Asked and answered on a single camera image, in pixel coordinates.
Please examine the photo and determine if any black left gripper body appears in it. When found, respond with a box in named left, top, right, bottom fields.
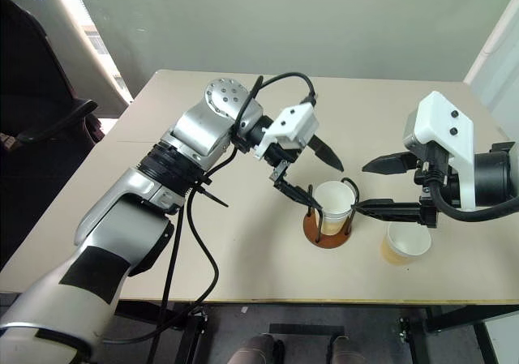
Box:
left=264, top=136, right=315, bottom=168

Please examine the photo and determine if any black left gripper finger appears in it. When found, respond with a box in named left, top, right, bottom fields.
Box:
left=311, top=132, right=345, bottom=173
left=272, top=163, right=324, bottom=211

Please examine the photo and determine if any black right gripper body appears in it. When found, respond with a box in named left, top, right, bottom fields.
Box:
left=412, top=143, right=452, bottom=228

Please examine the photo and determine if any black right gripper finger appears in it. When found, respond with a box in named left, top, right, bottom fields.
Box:
left=361, top=152, right=418, bottom=175
left=351, top=198, right=422, bottom=223

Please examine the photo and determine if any white paper cup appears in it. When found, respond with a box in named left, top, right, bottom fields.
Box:
left=314, top=180, right=357, bottom=236
left=380, top=221, right=432, bottom=266

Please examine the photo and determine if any white cabinet panel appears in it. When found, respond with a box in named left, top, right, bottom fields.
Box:
left=463, top=0, right=519, bottom=138

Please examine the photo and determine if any black flat pad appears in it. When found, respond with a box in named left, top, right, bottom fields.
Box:
left=268, top=322, right=350, bottom=337

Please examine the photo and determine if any dark rounded shape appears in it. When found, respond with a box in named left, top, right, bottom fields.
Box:
left=327, top=335, right=356, bottom=364
left=229, top=332, right=285, bottom=364

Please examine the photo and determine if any black office chair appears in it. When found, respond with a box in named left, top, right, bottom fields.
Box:
left=0, top=0, right=107, bottom=278

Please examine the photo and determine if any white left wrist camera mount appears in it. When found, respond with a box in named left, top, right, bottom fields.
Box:
left=255, top=102, right=320, bottom=161

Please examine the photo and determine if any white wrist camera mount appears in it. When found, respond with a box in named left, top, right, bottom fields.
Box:
left=255, top=102, right=320, bottom=161
left=401, top=91, right=476, bottom=212

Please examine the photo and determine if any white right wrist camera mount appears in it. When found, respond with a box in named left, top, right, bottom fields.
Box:
left=401, top=91, right=476, bottom=212

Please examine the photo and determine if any wire cup holder brown base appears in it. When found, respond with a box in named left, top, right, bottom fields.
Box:
left=302, top=177, right=361, bottom=250

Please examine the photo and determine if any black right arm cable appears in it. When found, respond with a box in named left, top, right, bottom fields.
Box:
left=428, top=179, right=519, bottom=222

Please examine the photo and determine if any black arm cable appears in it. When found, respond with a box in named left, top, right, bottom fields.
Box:
left=428, top=179, right=519, bottom=222
left=101, top=71, right=318, bottom=364

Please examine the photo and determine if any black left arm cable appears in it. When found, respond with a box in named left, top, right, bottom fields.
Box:
left=101, top=71, right=318, bottom=364

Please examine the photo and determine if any black cable tie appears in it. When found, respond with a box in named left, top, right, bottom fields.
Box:
left=188, top=176, right=230, bottom=210

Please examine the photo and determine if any black metal table frame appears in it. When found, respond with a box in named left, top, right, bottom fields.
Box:
left=101, top=298, right=519, bottom=364

